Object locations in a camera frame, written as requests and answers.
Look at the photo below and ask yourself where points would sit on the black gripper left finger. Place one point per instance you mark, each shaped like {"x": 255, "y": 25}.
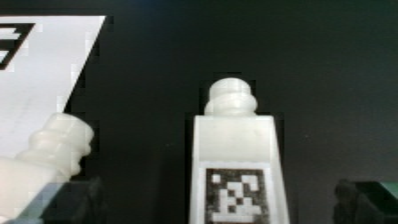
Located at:
{"x": 68, "y": 204}

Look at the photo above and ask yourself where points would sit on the white table leg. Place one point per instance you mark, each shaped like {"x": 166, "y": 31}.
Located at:
{"x": 237, "y": 195}
{"x": 38, "y": 171}

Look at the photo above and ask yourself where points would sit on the white marker base plate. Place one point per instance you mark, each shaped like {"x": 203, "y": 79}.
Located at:
{"x": 45, "y": 47}

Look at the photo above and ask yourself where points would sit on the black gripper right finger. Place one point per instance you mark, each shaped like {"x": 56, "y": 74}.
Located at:
{"x": 367, "y": 202}

